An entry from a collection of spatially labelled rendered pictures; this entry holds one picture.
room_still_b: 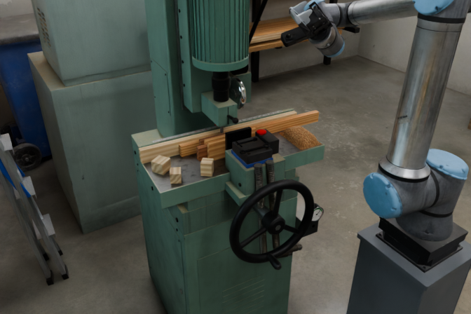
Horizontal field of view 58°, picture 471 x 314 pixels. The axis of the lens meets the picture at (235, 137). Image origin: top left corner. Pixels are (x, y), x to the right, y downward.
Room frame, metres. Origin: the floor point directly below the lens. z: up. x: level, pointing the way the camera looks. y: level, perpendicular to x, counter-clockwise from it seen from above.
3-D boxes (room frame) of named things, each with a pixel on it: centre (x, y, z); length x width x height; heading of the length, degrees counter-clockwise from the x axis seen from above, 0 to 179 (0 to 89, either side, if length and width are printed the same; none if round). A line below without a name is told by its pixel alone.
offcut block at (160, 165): (1.12, 0.23, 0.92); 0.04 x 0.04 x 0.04; 62
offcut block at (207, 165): (1.10, 0.09, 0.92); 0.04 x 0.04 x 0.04; 83
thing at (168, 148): (1.30, 0.04, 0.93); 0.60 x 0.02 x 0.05; 118
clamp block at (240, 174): (1.11, -0.06, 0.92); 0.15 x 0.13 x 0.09; 118
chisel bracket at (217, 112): (1.29, 0.05, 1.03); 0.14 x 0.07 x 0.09; 28
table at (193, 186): (1.19, -0.02, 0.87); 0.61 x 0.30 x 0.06; 118
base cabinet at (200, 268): (1.38, 0.10, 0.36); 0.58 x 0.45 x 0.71; 28
